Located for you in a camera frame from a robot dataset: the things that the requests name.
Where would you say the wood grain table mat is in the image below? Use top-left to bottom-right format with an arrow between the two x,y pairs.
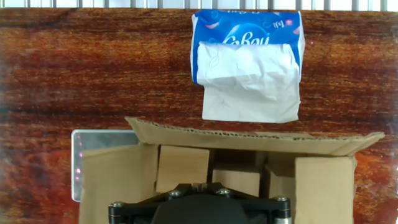
0,7 -> 398,224

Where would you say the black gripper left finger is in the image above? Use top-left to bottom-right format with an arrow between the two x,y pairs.
108,182 -> 195,224

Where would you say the silver digital kitchen scale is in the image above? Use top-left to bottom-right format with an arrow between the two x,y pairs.
70,129 -> 140,202

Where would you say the blue tissue pack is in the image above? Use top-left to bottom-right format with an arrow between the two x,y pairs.
190,9 -> 306,124

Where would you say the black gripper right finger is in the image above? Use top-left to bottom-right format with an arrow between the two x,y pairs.
204,182 -> 292,224

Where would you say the brown cardboard box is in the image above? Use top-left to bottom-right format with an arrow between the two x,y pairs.
78,116 -> 386,224

